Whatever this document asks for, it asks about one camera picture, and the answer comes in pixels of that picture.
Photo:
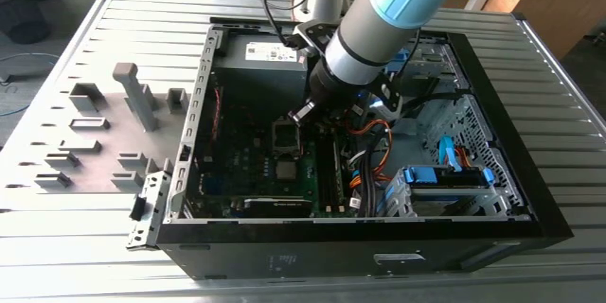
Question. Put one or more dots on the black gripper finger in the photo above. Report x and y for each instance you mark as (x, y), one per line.
(300, 111)
(305, 116)

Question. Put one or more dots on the silver square CPU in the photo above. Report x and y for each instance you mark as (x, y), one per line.
(286, 170)

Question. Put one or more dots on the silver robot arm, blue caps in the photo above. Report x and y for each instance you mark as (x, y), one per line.
(378, 33)

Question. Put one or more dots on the CPU socket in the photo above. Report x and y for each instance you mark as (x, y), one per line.
(274, 175)

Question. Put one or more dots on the black RAM slot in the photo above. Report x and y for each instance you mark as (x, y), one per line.
(338, 175)
(325, 168)

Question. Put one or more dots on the green motherboard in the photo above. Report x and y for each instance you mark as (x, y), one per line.
(246, 161)

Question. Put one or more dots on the tall metal disk bay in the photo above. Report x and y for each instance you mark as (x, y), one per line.
(426, 79)

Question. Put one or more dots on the grey power supply unit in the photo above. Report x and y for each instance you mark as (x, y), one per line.
(234, 56)

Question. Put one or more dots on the black graphics card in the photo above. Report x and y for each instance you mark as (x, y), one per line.
(280, 207)

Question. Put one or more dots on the blue carrier with black disk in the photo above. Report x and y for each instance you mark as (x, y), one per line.
(421, 177)

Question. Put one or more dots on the black open PC case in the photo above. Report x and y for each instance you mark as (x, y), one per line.
(332, 246)

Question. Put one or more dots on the grey parts rack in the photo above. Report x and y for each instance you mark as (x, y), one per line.
(118, 132)

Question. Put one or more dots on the low metal disk bay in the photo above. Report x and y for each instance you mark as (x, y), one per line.
(455, 196)

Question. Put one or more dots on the wooden cabinet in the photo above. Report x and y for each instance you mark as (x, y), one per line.
(559, 5)

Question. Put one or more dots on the black waste bin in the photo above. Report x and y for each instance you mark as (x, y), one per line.
(26, 22)

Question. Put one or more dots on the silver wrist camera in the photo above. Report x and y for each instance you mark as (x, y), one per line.
(386, 113)

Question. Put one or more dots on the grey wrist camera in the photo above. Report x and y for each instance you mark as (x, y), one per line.
(316, 35)

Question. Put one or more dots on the blue plastic rail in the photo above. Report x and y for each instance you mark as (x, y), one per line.
(393, 198)

